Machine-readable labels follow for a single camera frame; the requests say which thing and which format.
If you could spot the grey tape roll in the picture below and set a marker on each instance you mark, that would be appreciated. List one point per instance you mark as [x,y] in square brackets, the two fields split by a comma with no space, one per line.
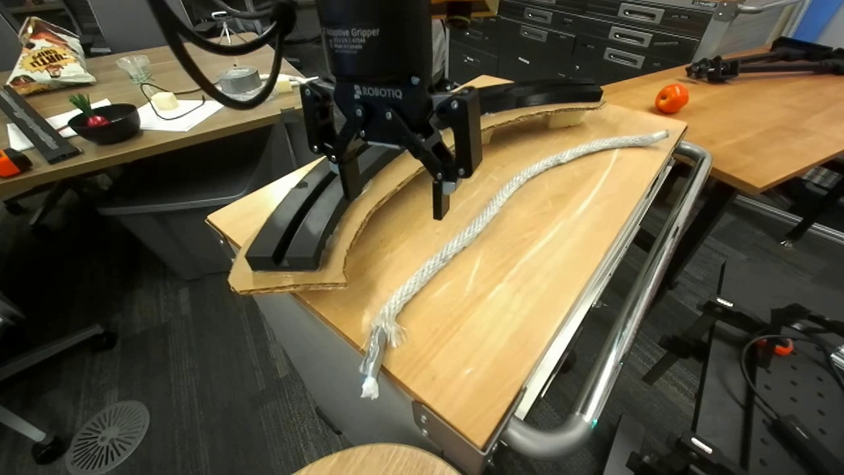
[238,79]

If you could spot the round wooden stool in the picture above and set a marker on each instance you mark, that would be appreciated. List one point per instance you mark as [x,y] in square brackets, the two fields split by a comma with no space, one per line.
[379,462]

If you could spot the black folded tripod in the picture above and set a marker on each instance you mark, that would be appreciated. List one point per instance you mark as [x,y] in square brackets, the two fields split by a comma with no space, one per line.
[717,66]

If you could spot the dark drawer cabinet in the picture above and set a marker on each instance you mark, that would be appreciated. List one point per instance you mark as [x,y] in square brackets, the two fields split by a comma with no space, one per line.
[570,40]

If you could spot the black long flat bar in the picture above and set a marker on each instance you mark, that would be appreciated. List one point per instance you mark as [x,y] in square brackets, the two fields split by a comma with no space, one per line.
[35,128]

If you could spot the black perforated breadboard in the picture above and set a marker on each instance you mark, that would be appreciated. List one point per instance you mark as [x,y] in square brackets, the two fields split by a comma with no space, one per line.
[792,387]

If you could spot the orange fruit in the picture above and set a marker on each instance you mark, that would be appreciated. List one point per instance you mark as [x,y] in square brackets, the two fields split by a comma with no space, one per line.
[672,99]

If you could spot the red toy vegetable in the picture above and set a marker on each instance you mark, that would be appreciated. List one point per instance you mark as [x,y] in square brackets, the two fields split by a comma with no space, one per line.
[97,123]

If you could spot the office chair base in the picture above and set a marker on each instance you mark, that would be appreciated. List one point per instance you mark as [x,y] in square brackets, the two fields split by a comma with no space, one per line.
[61,345]

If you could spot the grey office chair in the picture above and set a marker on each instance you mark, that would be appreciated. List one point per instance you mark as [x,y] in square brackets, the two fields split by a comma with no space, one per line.
[142,21]

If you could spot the wood topped metal cart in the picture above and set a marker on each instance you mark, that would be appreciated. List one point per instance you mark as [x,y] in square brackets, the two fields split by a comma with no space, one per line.
[353,387]

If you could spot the orange round object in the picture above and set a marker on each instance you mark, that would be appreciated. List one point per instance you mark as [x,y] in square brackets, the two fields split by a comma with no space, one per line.
[7,164]

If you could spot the grey desk pedestal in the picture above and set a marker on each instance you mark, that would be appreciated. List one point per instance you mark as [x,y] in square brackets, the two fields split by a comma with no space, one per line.
[176,227]

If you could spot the black floor stand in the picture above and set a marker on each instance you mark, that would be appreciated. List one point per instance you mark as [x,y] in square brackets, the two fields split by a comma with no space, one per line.
[717,306]

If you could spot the cream round object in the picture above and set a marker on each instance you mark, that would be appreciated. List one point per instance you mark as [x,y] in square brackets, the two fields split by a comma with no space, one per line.
[164,100]

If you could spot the blue board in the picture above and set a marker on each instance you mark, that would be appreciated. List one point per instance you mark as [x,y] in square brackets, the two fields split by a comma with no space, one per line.
[822,17]

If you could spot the white paper sheet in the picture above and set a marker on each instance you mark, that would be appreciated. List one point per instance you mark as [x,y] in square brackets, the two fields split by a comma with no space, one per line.
[189,120]

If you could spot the snack chip bag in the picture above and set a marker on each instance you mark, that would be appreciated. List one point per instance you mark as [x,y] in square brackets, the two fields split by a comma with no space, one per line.
[48,62]

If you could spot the wooden desk black legs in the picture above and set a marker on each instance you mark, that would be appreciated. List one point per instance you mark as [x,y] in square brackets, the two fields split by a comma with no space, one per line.
[766,133]

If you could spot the grey round floor disc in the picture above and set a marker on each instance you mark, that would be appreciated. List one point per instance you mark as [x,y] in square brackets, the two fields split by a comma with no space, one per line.
[108,438]

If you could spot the long wooden office desk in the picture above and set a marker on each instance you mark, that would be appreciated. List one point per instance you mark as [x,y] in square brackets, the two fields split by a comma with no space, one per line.
[108,156]

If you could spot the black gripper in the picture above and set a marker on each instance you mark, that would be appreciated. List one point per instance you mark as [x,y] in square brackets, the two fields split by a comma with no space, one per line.
[379,54]

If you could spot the black bowl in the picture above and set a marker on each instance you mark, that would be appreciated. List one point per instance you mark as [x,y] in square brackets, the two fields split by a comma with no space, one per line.
[119,126]

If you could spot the clear plastic wrap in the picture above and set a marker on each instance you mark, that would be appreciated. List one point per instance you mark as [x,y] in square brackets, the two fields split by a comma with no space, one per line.
[134,70]

